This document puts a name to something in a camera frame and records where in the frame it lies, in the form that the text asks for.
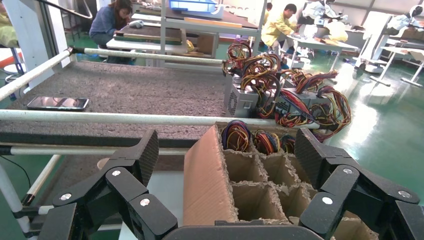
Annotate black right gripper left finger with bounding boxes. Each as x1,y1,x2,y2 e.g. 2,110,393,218
38,129,178,240

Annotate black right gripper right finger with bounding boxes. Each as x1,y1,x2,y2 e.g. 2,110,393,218
294,128,424,240

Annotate beige paper cup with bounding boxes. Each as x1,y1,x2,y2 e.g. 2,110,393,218
96,157,113,170

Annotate grey felt mat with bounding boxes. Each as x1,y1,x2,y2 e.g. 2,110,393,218
33,154,186,208

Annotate brown cardboard box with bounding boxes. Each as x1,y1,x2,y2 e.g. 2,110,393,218
183,121,380,240

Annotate cardboard cell divider insert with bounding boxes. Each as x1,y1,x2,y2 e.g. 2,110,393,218
220,145,332,223

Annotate front grey power supply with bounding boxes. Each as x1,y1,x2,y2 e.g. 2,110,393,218
0,60,233,148

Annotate black smartphone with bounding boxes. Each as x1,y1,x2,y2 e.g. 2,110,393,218
26,96,90,112

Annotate white work table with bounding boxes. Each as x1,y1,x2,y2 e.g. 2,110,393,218
370,46,424,89
286,34,360,72

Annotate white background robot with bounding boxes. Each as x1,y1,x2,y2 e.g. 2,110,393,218
302,0,349,27
354,4,424,74

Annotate person in yellow coat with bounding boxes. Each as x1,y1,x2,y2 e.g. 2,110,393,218
326,19,351,44
0,3,19,49
260,3,301,56
263,2,274,26

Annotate white round stool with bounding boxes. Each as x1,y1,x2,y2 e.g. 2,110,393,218
2,61,27,84

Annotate small cardboard box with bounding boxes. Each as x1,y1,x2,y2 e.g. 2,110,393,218
197,33,220,57

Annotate person in blue jacket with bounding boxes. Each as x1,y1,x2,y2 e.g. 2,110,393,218
88,0,134,64

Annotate blue plastic tray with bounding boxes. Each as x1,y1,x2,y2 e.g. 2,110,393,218
168,0,220,14

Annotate short white frame pipe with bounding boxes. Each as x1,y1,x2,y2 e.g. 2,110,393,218
13,205,54,218

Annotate white metal post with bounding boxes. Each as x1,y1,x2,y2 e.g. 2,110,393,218
2,0,72,90

